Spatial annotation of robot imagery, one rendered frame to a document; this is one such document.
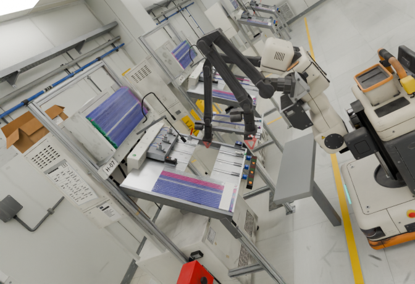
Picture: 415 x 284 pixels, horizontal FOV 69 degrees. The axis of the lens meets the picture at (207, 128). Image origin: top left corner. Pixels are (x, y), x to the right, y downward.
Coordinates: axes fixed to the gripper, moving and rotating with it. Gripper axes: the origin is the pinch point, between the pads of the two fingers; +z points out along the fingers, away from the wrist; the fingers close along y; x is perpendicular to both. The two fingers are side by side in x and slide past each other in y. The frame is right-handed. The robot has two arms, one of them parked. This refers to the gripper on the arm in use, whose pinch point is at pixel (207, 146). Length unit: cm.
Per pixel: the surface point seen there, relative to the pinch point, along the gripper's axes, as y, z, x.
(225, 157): 5.7, 3.0, 14.6
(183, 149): 7.9, -0.2, -17.0
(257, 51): -440, 56, 8
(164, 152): 24.6, -7.5, -25.2
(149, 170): 38.5, -1.5, -30.9
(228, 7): -451, -24, -61
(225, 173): 23.3, 3.3, 17.7
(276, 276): 64, 44, 60
